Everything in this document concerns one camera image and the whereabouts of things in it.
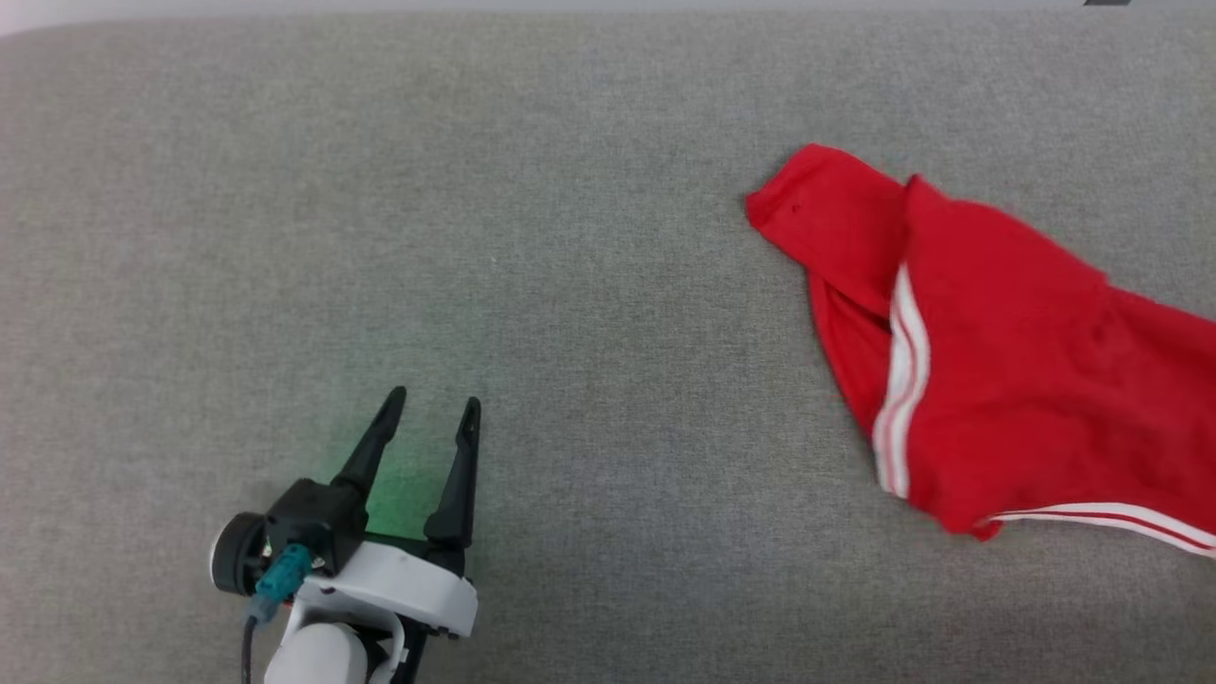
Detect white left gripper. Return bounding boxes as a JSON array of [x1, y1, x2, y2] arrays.
[[211, 385, 484, 639]]

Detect red white jersey garment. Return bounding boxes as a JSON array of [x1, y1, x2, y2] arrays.
[[746, 142, 1216, 560]]

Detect teal cable connector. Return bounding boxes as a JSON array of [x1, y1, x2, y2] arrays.
[[252, 543, 314, 623]]

